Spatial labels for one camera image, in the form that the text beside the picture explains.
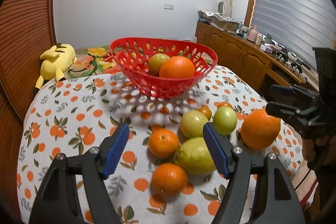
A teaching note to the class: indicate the green apple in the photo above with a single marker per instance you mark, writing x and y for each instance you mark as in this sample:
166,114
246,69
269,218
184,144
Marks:
225,120
156,61

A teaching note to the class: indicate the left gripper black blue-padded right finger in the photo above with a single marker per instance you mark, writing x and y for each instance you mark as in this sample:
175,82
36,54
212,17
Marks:
275,199

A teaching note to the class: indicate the grey window blind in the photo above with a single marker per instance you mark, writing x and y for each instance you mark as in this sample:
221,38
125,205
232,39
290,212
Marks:
298,25

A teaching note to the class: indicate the yellow Pikachu plush toy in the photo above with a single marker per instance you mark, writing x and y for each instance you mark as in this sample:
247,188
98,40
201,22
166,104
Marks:
55,62

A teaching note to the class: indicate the red plastic fruit basket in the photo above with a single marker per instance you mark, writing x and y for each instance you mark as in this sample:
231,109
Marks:
132,55

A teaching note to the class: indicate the hand holding second gripper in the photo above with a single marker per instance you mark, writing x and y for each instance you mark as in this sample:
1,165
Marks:
319,152

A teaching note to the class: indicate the green apple in basket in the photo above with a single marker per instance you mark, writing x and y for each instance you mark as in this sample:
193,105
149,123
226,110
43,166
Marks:
156,61

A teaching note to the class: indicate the yellow-green apple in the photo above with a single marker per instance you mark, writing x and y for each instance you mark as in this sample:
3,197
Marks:
192,124

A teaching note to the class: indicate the pink bottle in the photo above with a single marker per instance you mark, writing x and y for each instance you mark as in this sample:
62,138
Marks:
252,33

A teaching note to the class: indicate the large orange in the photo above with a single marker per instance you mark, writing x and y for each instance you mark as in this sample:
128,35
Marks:
177,67
259,129

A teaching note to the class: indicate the floral bed blanket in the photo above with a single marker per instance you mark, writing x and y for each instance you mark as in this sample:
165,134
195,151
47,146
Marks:
92,61

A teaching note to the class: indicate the cardboard box with papers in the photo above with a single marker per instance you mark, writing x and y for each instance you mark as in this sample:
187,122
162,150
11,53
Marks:
218,20

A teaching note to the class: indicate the mandarin orange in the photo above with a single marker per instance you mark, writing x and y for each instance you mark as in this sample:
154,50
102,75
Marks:
163,143

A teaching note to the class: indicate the large orange in basket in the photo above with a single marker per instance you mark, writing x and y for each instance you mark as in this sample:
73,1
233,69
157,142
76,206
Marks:
177,67

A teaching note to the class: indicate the wooden louvred wardrobe door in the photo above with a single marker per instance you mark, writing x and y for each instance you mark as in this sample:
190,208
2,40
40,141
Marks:
27,29

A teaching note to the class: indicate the wooden sideboard cabinet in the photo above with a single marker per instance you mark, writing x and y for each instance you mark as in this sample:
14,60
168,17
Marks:
258,69

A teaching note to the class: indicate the white wall switch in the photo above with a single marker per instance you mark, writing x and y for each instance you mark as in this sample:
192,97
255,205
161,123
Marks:
168,6

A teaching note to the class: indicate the yellow lemon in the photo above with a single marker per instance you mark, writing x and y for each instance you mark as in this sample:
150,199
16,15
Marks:
194,157

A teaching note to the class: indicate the small tangerine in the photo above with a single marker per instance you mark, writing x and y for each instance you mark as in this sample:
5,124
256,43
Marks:
206,111
223,104

